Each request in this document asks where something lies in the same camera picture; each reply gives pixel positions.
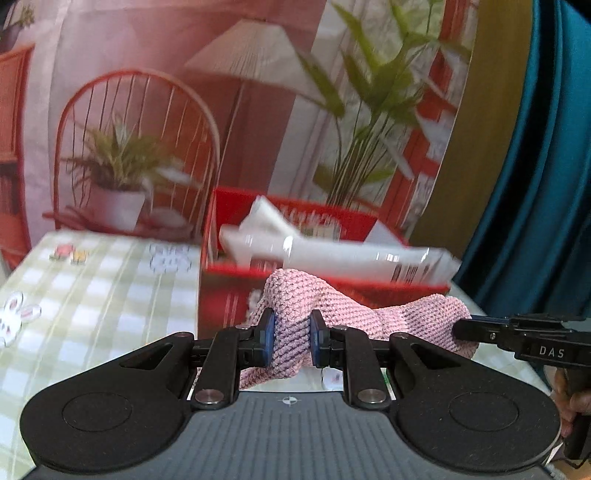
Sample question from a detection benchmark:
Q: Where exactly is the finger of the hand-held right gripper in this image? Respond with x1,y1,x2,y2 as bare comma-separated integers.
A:
454,315,522,348

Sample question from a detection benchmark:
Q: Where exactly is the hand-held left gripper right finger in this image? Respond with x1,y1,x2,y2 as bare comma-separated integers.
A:
308,309,468,411

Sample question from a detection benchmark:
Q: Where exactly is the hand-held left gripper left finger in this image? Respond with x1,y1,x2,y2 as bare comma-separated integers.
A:
117,308,278,411

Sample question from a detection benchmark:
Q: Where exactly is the pink knitted cloth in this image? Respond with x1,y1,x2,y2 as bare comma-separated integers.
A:
238,269,476,388

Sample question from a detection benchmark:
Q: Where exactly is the red strawberry print cardboard box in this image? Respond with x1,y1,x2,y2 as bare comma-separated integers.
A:
198,187,451,340

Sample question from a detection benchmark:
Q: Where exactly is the white face mask pack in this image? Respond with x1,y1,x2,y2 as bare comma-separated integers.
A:
281,237,462,287

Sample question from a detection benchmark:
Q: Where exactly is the white packet brown label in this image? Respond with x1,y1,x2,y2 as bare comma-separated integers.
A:
219,196,296,274

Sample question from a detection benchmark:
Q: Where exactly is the person's right hand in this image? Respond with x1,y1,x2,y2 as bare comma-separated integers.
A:
547,368,591,439

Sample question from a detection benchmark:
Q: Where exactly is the teal curtain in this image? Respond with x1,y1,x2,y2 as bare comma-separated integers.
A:
457,0,591,319

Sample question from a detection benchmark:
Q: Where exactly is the printed wall cloth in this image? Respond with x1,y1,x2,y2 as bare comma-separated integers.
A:
0,0,481,259

